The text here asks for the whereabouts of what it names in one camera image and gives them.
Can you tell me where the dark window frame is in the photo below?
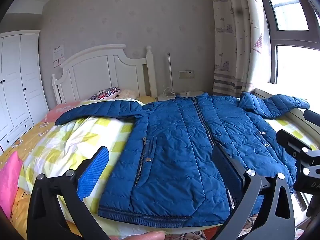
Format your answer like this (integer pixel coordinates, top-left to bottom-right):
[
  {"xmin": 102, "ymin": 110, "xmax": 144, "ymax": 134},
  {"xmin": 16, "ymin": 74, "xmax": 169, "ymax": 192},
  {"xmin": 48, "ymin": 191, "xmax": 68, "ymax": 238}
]
[{"xmin": 257, "ymin": 0, "xmax": 320, "ymax": 85}]

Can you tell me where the white bed headboard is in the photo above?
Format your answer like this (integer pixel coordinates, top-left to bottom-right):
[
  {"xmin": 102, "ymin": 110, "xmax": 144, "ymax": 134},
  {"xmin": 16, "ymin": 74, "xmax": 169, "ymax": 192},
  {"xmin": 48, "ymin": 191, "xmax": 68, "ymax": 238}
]
[{"xmin": 51, "ymin": 44, "xmax": 158, "ymax": 105}]

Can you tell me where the beige fluffy pillow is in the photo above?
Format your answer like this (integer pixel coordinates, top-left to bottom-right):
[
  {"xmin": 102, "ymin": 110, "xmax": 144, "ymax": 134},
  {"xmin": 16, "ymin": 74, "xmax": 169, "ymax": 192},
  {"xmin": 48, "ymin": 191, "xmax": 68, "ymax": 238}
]
[{"xmin": 119, "ymin": 89, "xmax": 138, "ymax": 99}]

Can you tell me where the white nightstand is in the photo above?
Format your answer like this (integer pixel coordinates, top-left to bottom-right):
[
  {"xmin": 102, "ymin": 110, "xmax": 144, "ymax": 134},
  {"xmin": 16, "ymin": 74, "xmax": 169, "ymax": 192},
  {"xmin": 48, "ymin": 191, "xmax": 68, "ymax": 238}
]
[{"xmin": 157, "ymin": 90, "xmax": 204, "ymax": 102}]

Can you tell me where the printed curtain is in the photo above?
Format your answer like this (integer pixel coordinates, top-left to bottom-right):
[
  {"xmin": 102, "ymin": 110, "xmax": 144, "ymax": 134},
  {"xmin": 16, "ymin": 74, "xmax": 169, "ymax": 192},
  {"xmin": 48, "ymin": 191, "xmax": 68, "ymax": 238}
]
[{"xmin": 209, "ymin": 0, "xmax": 272, "ymax": 98}]

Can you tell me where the yellow checked blanket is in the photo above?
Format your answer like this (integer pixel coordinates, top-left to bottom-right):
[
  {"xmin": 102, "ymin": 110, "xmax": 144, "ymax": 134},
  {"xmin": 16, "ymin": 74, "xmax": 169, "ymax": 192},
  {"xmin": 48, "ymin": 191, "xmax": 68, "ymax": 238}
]
[{"xmin": 19, "ymin": 99, "xmax": 318, "ymax": 238}]

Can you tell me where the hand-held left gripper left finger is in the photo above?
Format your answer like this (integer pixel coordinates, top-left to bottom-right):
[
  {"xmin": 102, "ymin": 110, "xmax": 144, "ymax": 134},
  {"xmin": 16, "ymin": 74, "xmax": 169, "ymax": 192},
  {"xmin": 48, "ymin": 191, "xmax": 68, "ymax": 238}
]
[{"xmin": 26, "ymin": 145, "xmax": 110, "ymax": 240}]

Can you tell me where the patterned round pillow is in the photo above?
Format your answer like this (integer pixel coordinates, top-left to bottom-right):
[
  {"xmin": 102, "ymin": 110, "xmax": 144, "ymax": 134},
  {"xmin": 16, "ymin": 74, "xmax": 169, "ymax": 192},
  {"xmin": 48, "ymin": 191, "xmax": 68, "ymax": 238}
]
[{"xmin": 87, "ymin": 87, "xmax": 121, "ymax": 101}]

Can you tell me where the white wardrobe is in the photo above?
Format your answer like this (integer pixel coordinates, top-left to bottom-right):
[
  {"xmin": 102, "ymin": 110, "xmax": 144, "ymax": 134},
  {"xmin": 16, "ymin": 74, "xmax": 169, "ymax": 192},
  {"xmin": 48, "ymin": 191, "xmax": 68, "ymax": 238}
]
[{"xmin": 0, "ymin": 30, "xmax": 49, "ymax": 155}]

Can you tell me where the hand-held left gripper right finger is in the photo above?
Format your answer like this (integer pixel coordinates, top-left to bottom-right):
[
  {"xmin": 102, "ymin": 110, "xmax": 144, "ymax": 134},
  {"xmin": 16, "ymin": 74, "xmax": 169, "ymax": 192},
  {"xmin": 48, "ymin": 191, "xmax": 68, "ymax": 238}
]
[{"xmin": 211, "ymin": 145, "xmax": 295, "ymax": 240}]

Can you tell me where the blue quilted jacket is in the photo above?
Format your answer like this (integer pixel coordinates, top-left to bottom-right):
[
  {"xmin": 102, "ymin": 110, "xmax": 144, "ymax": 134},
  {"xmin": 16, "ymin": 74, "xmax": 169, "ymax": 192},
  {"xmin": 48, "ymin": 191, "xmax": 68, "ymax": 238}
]
[{"xmin": 54, "ymin": 92, "xmax": 310, "ymax": 227}]

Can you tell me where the pink cloth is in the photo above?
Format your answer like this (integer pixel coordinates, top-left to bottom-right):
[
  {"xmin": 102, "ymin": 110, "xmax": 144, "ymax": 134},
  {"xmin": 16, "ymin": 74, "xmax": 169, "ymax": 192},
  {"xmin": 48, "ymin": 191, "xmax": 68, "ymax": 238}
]
[{"xmin": 0, "ymin": 151, "xmax": 23, "ymax": 221}]

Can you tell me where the wall poster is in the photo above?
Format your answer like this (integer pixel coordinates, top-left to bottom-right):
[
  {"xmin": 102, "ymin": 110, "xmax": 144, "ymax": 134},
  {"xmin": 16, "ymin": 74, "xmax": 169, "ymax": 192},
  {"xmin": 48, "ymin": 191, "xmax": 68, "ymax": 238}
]
[{"xmin": 52, "ymin": 45, "xmax": 65, "ymax": 68}]

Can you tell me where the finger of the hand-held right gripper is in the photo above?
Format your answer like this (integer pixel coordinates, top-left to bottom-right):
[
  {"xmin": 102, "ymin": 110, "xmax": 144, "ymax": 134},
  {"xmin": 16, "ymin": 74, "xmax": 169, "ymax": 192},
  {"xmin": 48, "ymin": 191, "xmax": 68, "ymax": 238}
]
[
  {"xmin": 276, "ymin": 129, "xmax": 316, "ymax": 161},
  {"xmin": 303, "ymin": 109, "xmax": 320, "ymax": 128}
]

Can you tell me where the white window sill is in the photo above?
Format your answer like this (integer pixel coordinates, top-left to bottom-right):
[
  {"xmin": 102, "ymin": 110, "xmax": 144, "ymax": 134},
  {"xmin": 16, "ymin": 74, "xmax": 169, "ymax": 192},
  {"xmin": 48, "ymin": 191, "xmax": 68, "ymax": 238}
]
[{"xmin": 254, "ymin": 87, "xmax": 320, "ymax": 151}]

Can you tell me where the yellow pillow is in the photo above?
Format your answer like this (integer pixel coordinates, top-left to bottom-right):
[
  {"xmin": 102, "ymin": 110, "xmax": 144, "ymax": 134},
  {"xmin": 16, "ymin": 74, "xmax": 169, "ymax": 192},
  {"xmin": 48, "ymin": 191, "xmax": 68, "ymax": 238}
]
[{"xmin": 136, "ymin": 95, "xmax": 158, "ymax": 104}]

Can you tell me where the person's left hand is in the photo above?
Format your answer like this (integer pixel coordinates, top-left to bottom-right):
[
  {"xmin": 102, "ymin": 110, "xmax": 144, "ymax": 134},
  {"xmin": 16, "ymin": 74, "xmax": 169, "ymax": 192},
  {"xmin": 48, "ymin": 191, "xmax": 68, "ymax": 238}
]
[{"xmin": 107, "ymin": 231, "xmax": 166, "ymax": 240}]

